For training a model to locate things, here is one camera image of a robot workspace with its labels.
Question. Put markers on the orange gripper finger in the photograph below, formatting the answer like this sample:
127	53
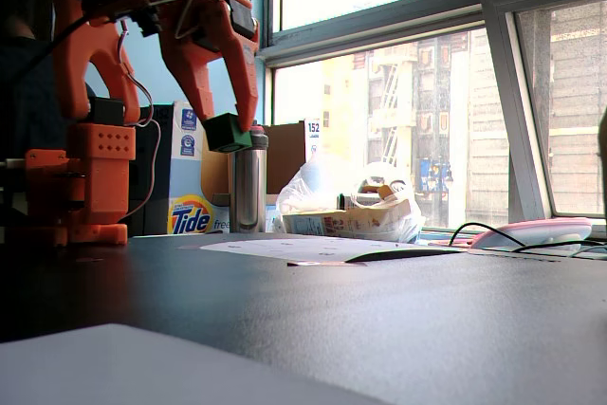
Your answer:
244	87
192	78

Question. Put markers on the pink tape strip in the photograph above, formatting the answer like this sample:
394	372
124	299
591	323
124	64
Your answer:
327	263

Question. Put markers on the white numbered grid paper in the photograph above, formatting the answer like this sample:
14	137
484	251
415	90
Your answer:
313	249

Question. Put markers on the stainless steel bottle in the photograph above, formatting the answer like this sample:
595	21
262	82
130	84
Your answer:
248	187

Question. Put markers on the green cube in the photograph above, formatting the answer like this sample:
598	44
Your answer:
226	134

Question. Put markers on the brown cardboard box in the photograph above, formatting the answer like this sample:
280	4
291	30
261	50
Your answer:
284	149

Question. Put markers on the open window frame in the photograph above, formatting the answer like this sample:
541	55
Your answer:
512	106

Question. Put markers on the Tide detergent box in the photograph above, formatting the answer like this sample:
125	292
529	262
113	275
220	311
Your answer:
189	187

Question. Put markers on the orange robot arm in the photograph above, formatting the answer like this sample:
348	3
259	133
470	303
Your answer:
99	172

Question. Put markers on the white plastic bag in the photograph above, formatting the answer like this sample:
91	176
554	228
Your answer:
327	177

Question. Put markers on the pink tray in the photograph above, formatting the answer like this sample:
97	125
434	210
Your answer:
536	232

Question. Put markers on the white box with number print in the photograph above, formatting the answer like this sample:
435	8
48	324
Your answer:
312	139

